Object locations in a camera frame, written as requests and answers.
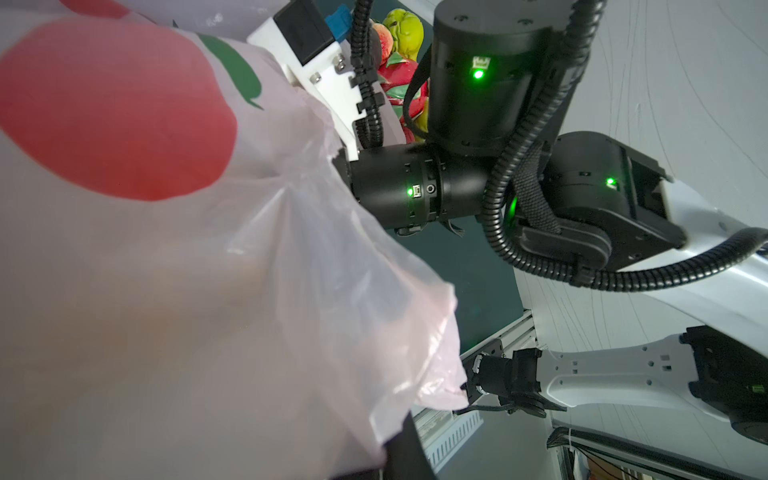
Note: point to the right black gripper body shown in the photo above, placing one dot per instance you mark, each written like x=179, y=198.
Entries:
x=400, y=185

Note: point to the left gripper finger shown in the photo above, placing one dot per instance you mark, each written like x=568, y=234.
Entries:
x=406, y=459

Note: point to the pink plastic bag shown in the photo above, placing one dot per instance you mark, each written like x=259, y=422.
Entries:
x=188, y=288

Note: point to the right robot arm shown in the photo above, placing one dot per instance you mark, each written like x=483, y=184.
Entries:
x=579, y=208

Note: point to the red dragon fruit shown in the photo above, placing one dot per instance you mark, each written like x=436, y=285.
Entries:
x=395, y=74

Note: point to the peach with leaf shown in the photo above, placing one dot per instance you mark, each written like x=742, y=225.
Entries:
x=386, y=42

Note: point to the green fruit at back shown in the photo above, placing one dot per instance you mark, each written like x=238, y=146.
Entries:
x=407, y=31

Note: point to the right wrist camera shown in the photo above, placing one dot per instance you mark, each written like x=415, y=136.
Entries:
x=310, y=57

